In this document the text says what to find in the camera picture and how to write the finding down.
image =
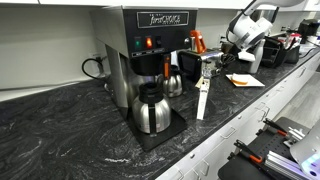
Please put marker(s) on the steel commercial coffee machine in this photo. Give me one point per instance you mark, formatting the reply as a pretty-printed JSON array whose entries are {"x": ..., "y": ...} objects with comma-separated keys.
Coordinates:
[{"x": 146, "y": 40}]

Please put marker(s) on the white bread slice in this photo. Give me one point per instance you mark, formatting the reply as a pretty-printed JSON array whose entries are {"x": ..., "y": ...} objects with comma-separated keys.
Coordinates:
[{"x": 239, "y": 79}]

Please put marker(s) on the black countertop appliance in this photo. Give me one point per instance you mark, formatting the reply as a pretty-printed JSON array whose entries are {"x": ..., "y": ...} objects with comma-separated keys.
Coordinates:
[{"x": 308, "y": 28}]

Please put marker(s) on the white paper carton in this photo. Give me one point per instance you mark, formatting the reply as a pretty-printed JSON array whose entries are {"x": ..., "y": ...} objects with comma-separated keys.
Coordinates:
[{"x": 203, "y": 100}]

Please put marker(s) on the black desk organizer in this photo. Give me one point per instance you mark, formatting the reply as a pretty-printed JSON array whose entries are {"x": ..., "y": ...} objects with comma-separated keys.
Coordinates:
[{"x": 273, "y": 53}]

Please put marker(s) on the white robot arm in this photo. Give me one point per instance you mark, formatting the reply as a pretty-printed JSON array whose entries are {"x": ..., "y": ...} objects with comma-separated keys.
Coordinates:
[{"x": 253, "y": 28}]

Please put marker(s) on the white square plate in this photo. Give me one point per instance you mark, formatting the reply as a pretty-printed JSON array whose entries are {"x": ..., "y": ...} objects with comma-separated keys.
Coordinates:
[{"x": 253, "y": 81}]

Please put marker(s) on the black tool cart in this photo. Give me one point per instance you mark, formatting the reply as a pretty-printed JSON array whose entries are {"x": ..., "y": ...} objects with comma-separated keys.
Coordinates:
[{"x": 246, "y": 166}]

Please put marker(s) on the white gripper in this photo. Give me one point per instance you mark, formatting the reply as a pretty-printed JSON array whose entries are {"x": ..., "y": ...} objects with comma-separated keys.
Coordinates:
[{"x": 246, "y": 55}]

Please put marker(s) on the steel coffee carafe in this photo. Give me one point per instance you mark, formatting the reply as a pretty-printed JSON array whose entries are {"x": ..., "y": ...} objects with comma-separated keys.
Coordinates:
[
  {"x": 151, "y": 113},
  {"x": 173, "y": 83}
]

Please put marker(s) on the aluminium extrusion bars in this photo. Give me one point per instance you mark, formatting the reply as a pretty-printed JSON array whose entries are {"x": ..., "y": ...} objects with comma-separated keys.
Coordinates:
[{"x": 283, "y": 165}]

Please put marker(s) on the silver metal water bottle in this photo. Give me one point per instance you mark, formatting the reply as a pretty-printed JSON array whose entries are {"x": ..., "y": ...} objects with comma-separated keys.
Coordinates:
[{"x": 257, "y": 58}]

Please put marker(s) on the chrome and black toaster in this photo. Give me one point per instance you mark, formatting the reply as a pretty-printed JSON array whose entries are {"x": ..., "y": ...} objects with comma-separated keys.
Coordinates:
[{"x": 196, "y": 63}]

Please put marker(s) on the clear glass jar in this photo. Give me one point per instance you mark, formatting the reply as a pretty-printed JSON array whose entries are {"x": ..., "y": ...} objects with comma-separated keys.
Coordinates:
[{"x": 207, "y": 70}]

